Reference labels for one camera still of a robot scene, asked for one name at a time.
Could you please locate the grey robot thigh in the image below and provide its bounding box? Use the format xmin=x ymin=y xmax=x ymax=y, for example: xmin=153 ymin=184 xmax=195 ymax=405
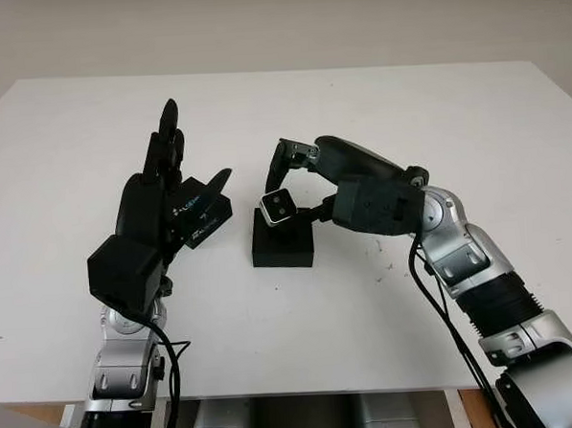
xmin=355 ymin=388 xmax=423 ymax=428
xmin=188 ymin=397 xmax=254 ymax=428

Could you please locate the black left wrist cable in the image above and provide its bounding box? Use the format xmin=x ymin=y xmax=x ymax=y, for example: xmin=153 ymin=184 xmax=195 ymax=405
xmin=122 ymin=300 xmax=196 ymax=428

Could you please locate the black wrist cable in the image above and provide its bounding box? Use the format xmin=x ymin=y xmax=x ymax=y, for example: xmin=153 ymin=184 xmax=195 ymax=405
xmin=405 ymin=229 xmax=514 ymax=428
xmin=122 ymin=300 xmax=196 ymax=428

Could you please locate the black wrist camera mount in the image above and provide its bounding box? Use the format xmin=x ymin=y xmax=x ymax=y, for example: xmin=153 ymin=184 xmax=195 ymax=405
xmin=85 ymin=232 xmax=171 ymax=317
xmin=330 ymin=175 xmax=430 ymax=240

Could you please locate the dark robot waist column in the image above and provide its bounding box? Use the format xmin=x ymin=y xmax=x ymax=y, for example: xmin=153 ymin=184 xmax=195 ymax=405
xmin=249 ymin=392 xmax=359 ymax=428

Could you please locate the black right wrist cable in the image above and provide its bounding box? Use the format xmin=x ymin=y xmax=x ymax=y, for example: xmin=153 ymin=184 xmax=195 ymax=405
xmin=405 ymin=229 xmax=514 ymax=428

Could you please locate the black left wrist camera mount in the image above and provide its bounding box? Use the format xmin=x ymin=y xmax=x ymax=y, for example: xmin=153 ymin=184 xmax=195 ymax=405
xmin=85 ymin=232 xmax=171 ymax=317

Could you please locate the black camera box base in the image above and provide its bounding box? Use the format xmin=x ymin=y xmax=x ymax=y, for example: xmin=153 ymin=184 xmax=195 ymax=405
xmin=248 ymin=205 xmax=317 ymax=270

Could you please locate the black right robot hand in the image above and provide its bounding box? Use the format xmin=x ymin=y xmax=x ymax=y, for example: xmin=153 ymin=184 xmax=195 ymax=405
xmin=261 ymin=129 xmax=434 ymax=225

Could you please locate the black RealSense box lid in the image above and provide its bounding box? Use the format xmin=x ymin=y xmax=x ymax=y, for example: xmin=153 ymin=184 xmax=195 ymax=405
xmin=166 ymin=174 xmax=236 ymax=253

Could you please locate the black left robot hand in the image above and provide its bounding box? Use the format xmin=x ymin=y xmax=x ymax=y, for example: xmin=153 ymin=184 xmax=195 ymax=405
xmin=106 ymin=95 xmax=240 ymax=289

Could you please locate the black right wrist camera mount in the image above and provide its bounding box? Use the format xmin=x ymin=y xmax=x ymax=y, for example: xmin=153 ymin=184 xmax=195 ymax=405
xmin=330 ymin=175 xmax=430 ymax=240

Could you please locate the small silver depth camera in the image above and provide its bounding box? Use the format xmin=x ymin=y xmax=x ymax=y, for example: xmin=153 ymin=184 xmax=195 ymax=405
xmin=259 ymin=188 xmax=298 ymax=226

